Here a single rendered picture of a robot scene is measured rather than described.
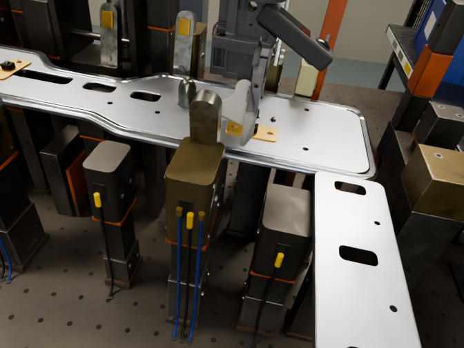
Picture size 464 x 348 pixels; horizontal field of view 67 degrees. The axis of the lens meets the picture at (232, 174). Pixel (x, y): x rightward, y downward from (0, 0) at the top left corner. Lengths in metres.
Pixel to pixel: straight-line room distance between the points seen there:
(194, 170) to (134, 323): 0.36
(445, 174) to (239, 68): 0.30
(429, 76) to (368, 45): 3.32
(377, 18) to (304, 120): 3.40
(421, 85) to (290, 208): 0.40
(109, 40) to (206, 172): 0.45
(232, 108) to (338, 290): 0.27
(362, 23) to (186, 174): 3.66
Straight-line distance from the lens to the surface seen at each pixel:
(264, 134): 0.58
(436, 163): 0.53
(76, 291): 0.75
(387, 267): 0.45
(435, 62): 0.76
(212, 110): 0.42
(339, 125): 0.66
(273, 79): 0.74
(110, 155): 0.54
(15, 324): 0.74
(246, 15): 0.50
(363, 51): 4.09
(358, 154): 0.60
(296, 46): 0.49
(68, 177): 0.78
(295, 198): 0.51
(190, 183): 0.41
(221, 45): 0.49
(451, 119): 0.62
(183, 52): 0.76
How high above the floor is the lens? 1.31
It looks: 40 degrees down
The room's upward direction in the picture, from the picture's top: 8 degrees clockwise
